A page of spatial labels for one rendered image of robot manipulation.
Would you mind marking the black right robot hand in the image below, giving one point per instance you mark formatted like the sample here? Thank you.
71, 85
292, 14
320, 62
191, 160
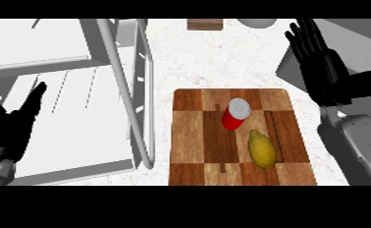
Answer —
323, 71

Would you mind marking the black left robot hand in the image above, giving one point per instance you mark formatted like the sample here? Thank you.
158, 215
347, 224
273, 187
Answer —
20, 125

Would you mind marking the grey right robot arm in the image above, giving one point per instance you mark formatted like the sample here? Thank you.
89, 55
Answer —
350, 146

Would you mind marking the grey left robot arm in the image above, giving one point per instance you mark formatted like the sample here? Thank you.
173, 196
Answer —
7, 171

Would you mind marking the red can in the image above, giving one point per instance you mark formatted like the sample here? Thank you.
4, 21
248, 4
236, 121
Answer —
235, 114

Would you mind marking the checkered wooden cutting board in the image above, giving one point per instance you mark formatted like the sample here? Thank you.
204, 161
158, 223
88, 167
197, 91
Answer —
241, 140

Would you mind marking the brown cardboard box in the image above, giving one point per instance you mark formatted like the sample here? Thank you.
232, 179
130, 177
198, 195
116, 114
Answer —
205, 24

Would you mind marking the grey flat appliance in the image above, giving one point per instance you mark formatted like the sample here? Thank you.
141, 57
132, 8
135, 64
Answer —
333, 48

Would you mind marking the pale grey round object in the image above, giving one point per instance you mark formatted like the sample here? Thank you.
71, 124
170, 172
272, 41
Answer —
258, 23

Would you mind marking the yellow lemon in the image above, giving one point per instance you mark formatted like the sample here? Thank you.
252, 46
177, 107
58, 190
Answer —
261, 150

